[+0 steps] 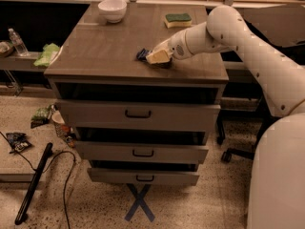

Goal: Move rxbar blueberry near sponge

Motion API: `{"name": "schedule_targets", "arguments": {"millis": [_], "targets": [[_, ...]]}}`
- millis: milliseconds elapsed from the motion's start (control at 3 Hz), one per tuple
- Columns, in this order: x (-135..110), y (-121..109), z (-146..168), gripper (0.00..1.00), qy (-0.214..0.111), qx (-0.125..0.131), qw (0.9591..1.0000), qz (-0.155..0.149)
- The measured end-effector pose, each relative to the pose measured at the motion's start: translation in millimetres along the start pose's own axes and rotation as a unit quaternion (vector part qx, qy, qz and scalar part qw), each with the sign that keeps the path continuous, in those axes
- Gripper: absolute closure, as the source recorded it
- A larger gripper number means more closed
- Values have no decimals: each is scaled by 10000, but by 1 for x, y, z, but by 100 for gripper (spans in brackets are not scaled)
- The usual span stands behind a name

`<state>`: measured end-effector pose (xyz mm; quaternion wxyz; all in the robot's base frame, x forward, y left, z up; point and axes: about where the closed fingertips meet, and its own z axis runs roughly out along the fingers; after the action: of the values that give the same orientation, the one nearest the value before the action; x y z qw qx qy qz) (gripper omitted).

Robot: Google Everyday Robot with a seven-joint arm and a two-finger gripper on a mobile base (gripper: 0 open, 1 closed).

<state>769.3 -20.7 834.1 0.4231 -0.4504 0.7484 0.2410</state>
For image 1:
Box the blue rxbar blueberry bar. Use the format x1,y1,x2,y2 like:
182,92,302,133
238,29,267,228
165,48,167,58
136,49,151,61

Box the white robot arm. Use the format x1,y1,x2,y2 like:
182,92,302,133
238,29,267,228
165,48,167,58
146,5,305,229

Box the yellow green sponge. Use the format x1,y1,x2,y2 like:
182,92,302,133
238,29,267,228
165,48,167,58
164,13,192,28

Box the white ceramic bowl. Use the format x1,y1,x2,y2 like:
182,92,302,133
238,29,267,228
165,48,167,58
98,0,127,23

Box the top grey drawer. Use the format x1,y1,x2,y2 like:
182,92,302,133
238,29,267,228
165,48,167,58
56,100,220,132

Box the grey drawer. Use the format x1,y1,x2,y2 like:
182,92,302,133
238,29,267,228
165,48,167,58
88,168,199,186
75,141,208,164
56,100,220,132

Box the grey drawer cabinet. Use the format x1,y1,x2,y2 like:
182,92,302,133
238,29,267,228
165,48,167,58
45,3,228,174

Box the middle grey drawer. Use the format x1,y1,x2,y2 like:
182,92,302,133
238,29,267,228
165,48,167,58
75,141,208,164

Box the black office chair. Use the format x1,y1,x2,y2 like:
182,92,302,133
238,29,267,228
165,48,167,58
216,111,273,162

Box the green cloth rag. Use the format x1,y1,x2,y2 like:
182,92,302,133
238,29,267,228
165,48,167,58
33,43,60,67

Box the bottom grey drawer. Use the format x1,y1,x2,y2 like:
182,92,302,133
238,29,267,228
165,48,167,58
88,168,199,186

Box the green snack bag on floor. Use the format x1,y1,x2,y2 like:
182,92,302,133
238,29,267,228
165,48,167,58
30,105,52,129

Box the blue tape cross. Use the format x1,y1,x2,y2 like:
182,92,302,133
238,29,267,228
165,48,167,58
125,184,155,222

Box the clear plastic water bottle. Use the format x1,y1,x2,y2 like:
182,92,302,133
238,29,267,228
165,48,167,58
9,28,29,56

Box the black floor bar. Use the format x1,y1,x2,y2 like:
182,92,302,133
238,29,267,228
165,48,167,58
14,143,52,225

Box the brown bowl on shelf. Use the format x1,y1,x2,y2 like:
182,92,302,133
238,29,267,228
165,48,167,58
0,41,14,57

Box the blue snack bag on floor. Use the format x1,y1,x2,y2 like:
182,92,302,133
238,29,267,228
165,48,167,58
6,133,31,153

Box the black floor cable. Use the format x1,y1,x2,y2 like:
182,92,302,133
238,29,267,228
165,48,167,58
0,131,77,229

